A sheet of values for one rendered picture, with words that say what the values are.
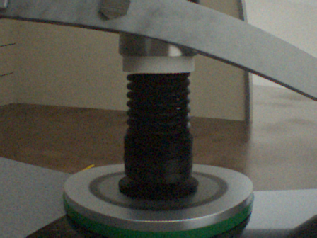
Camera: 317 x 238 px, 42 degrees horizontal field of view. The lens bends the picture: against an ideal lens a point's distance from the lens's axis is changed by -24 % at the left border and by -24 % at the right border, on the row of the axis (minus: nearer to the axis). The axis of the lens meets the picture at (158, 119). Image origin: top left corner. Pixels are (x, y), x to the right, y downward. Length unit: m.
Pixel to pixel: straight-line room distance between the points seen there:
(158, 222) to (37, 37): 6.50
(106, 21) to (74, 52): 5.95
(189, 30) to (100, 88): 5.74
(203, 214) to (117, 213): 0.08
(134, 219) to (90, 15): 0.19
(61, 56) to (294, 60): 6.10
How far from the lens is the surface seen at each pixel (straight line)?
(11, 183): 0.62
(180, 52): 0.48
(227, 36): 0.47
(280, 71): 0.50
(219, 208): 0.47
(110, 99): 6.13
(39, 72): 6.84
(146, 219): 0.44
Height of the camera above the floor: 1.02
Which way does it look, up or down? 11 degrees down
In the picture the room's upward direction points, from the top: straight up
